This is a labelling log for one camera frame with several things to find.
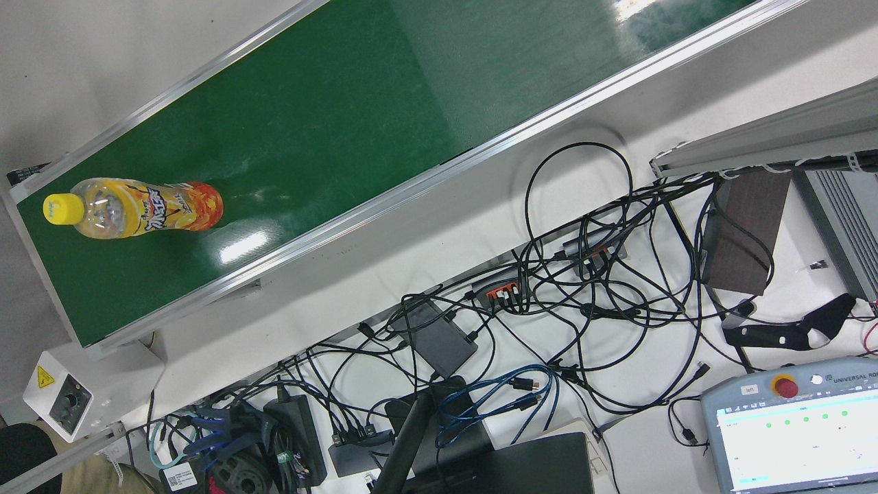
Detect dark hub with orange ports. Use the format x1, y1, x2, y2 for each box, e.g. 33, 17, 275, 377
471, 269, 527, 311

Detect black rectangular box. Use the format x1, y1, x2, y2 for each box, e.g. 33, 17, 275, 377
401, 298, 479, 380

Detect grey usb hub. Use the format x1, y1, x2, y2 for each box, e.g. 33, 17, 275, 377
561, 228, 629, 267

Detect black monitor stand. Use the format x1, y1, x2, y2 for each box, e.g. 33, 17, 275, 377
370, 376, 496, 494

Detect black power adapter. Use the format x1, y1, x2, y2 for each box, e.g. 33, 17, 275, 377
263, 395, 329, 489

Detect small black hub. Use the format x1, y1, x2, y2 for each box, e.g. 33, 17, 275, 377
328, 424, 396, 479

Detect black computer monitor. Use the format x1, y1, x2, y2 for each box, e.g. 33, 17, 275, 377
405, 431, 596, 494

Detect black round metal flange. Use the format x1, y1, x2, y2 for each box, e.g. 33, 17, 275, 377
203, 446, 275, 494

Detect orange juice bottle yellow cap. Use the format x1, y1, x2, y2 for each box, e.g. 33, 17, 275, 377
43, 177, 224, 241

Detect dark brown wooden block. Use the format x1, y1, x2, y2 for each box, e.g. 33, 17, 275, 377
701, 169, 794, 297

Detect white printed label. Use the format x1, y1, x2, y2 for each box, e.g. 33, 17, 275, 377
162, 461, 201, 492

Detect grey robot teach pendant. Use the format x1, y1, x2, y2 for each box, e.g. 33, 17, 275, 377
700, 355, 878, 494

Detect white conveyor control box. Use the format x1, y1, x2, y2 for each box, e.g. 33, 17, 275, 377
23, 340, 165, 443

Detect grey finned power unit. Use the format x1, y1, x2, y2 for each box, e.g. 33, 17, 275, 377
792, 168, 878, 304

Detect aluminium profile bar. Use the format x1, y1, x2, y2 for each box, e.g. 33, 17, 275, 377
0, 420, 130, 494

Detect green conveyor belt aluminium frame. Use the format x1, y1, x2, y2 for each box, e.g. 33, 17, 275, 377
5, 0, 814, 361

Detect black looped cable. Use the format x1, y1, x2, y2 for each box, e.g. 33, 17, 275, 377
525, 142, 635, 323

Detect black cable bundle green ties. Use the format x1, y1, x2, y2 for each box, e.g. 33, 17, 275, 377
273, 439, 311, 494

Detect black cable with plug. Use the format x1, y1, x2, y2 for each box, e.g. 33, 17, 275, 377
667, 362, 711, 447

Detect dark blue cable bundle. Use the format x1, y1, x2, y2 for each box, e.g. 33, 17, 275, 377
180, 403, 242, 455

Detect teal cable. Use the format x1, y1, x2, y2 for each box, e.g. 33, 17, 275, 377
147, 419, 180, 474

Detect black flat bracket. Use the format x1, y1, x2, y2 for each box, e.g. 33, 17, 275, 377
722, 293, 858, 353

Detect aluminium profile post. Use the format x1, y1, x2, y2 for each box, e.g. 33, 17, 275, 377
649, 74, 878, 180

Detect red wire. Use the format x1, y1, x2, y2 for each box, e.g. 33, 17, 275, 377
851, 302, 878, 357

